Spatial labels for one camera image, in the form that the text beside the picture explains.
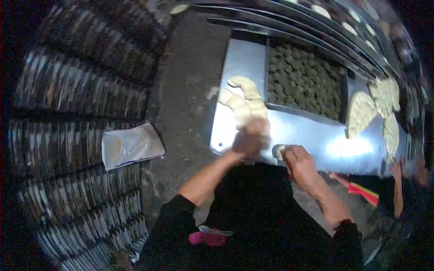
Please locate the person's body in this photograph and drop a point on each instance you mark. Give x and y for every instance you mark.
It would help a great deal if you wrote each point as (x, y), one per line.
(257, 216)

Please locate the rack of stacked metal trays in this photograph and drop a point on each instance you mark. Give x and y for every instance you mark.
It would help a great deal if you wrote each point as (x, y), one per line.
(81, 135)

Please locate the person's right fingers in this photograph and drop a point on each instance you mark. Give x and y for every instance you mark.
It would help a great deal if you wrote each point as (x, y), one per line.
(292, 153)

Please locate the red yellow striped cloth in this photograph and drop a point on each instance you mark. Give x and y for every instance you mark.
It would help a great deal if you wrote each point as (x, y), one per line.
(364, 194)

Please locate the person's right hand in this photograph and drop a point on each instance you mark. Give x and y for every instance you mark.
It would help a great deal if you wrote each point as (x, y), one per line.
(300, 166)

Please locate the white sack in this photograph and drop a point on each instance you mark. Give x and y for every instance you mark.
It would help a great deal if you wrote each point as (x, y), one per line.
(130, 146)

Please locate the white round disc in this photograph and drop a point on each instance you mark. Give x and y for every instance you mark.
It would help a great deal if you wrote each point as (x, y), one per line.
(178, 8)

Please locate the small white dough piece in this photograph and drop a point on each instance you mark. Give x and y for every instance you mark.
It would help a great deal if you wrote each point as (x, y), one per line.
(278, 152)

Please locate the tray of green filling balls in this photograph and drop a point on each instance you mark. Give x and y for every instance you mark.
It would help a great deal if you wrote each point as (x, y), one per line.
(305, 81)

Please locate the person's left hand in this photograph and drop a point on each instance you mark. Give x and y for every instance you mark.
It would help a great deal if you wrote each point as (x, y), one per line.
(250, 140)

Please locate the pile of flat dough wrappers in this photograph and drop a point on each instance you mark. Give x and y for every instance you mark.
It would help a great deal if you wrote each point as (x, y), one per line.
(374, 108)

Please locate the steel work table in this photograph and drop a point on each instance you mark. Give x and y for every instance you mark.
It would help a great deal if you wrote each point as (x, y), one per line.
(315, 139)

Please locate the person's left fingers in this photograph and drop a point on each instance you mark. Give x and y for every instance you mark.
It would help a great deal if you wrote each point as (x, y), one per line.
(259, 126)

